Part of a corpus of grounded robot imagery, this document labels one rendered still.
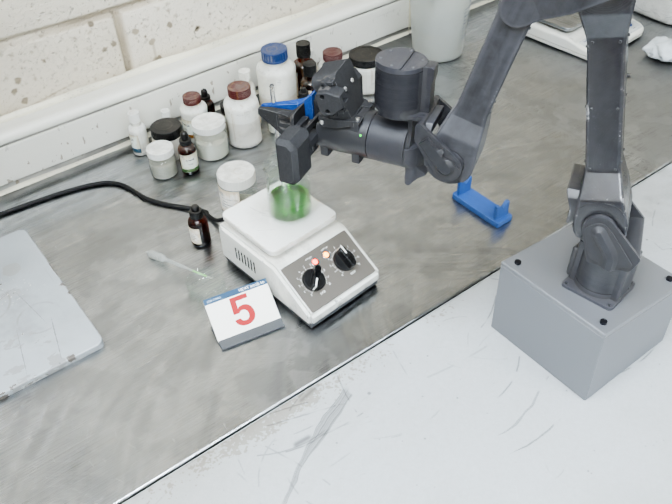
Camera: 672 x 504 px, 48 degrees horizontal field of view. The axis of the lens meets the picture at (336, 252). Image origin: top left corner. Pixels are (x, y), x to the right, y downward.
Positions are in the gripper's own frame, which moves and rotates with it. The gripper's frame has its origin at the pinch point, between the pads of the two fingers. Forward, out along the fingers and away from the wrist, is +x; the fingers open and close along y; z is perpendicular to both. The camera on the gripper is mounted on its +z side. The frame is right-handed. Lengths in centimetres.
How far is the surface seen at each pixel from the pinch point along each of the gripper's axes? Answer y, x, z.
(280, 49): -36.1, 21.8, -12.8
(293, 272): 7.1, -3.2, -19.6
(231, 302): 13.0, 3.2, -22.3
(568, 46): -78, -21, -24
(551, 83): -66, -21, -26
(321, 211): -2.9, -2.6, -16.8
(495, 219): -20.1, -23.2, -24.8
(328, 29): -55, 22, -18
